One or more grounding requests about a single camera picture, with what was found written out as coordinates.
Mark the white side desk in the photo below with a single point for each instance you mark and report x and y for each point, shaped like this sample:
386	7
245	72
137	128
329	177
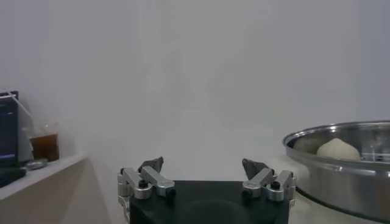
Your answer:
45	188

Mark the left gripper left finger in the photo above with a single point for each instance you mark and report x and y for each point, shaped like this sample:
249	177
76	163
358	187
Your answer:
146	185

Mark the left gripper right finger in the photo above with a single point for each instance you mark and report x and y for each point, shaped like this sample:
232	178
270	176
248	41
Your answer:
274	187

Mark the plastic cup of iced coffee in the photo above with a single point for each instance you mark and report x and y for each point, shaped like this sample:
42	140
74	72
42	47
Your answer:
45	147

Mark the white steamed baozi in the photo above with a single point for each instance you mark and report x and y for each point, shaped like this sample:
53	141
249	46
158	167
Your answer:
338	149

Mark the black monitor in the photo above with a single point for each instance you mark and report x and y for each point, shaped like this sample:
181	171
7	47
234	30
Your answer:
7	131

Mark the stainless steel steamer basket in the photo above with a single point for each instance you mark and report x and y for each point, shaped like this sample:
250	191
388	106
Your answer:
335	182

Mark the round grey disc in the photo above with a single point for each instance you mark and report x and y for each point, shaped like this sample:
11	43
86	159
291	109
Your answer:
36	164

